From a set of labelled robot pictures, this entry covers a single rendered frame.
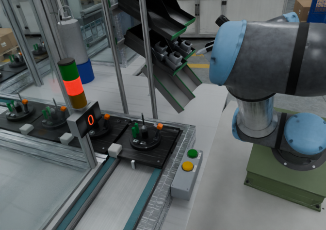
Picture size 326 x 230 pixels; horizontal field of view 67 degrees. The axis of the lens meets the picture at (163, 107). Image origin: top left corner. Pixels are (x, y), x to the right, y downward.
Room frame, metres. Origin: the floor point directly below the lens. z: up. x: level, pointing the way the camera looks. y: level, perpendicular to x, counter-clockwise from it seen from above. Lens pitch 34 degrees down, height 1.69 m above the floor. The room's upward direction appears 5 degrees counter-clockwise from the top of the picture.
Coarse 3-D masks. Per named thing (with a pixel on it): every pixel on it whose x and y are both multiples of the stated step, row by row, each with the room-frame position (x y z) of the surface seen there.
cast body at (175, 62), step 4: (172, 52) 1.04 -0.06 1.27; (176, 52) 1.03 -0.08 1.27; (172, 56) 1.01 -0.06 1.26; (176, 56) 1.01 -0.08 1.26; (180, 56) 1.02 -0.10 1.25; (168, 60) 1.03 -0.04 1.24; (172, 60) 1.01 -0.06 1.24; (176, 60) 1.00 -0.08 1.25; (180, 60) 1.02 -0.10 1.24; (168, 64) 1.03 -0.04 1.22; (172, 64) 1.01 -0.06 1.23; (176, 64) 1.01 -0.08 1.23; (180, 64) 1.02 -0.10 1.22; (172, 68) 1.01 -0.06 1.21; (176, 68) 1.00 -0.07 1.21
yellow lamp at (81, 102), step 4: (68, 96) 0.67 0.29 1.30; (72, 96) 0.66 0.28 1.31; (76, 96) 0.66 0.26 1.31; (80, 96) 0.67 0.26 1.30; (84, 96) 0.68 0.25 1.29; (72, 100) 0.66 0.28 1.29; (76, 100) 0.66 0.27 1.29; (80, 100) 0.66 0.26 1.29; (84, 100) 0.68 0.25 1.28; (72, 104) 0.66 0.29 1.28; (76, 104) 0.66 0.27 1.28; (80, 104) 0.66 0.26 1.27; (84, 104) 0.67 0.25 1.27; (76, 108) 0.66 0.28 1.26
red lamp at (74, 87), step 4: (76, 80) 0.67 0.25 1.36; (80, 80) 0.68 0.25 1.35; (68, 84) 0.66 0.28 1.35; (72, 84) 0.66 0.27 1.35; (76, 84) 0.67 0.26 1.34; (80, 84) 0.68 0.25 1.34; (68, 88) 0.66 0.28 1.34; (72, 88) 0.66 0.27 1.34; (76, 88) 0.66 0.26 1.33; (80, 88) 0.67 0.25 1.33; (68, 92) 0.66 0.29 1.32; (72, 92) 0.66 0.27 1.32; (76, 92) 0.66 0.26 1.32; (80, 92) 0.67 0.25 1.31
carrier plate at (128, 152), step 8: (136, 120) 0.96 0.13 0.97; (128, 128) 0.90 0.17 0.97; (168, 128) 0.88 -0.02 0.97; (176, 128) 0.87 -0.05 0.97; (128, 136) 0.84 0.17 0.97; (168, 136) 0.82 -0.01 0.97; (176, 136) 0.82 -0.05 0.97; (120, 144) 0.80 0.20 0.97; (128, 144) 0.79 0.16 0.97; (160, 144) 0.78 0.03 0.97; (168, 144) 0.77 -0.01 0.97; (120, 152) 0.75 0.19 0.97; (128, 152) 0.74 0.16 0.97; (136, 152) 0.74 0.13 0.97; (144, 152) 0.73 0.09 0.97; (152, 152) 0.73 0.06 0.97; (160, 152) 0.73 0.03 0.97; (168, 152) 0.73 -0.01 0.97; (128, 160) 0.71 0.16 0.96; (136, 160) 0.70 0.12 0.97; (144, 160) 0.69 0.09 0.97; (152, 160) 0.69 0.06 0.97; (160, 160) 0.68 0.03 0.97; (160, 168) 0.65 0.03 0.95
